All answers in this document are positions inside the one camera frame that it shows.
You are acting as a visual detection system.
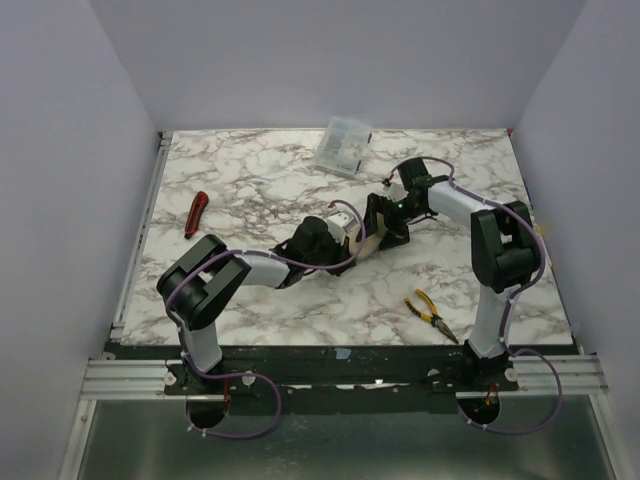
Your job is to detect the aluminium extrusion rail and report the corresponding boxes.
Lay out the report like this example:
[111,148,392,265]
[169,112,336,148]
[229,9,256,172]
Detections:
[80,355,609,402]

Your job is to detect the beige umbrella case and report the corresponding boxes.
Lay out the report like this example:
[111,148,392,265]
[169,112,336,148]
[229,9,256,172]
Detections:
[345,214,387,262]

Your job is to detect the yellow handled pliers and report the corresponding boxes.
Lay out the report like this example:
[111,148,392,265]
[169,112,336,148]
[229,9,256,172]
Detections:
[404,289,460,345]

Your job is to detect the red black utility knife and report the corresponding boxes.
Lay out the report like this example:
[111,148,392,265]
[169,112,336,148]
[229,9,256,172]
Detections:
[184,191,209,239]

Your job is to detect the clear plastic parts box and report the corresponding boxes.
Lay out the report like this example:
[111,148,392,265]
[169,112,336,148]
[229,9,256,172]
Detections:
[313,117,372,178]

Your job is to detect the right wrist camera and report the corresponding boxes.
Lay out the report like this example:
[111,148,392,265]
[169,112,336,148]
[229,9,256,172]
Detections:
[383,182,407,202]

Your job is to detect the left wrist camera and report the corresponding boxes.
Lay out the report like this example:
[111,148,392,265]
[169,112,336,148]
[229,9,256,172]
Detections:
[325,210,360,245]

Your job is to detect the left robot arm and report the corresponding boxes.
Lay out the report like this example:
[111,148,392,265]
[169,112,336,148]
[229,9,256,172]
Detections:
[156,212,360,373]

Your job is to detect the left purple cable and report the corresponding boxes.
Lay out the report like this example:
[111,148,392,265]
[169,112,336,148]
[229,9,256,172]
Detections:
[165,198,366,441]

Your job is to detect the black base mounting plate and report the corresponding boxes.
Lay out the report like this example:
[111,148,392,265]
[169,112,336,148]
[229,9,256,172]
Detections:
[164,346,517,415]

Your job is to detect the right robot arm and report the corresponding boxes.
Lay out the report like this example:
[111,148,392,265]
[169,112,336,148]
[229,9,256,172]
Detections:
[364,156,545,360]

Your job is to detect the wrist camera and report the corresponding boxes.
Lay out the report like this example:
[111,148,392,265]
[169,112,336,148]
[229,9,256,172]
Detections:
[325,210,360,245]
[383,182,407,202]

